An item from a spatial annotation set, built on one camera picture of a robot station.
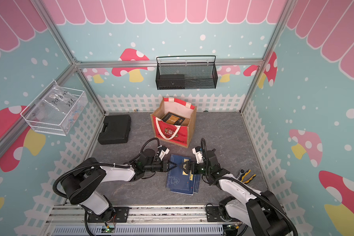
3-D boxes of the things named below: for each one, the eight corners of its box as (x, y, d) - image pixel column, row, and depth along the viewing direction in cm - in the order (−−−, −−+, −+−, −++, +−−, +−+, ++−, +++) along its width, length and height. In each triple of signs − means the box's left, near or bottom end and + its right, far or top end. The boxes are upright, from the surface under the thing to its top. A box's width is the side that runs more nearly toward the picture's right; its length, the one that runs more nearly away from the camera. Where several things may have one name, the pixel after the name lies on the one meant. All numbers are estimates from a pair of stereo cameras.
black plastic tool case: (98, 145, 103) (94, 141, 98) (109, 120, 118) (106, 114, 114) (125, 145, 103) (123, 140, 98) (133, 119, 118) (131, 114, 114)
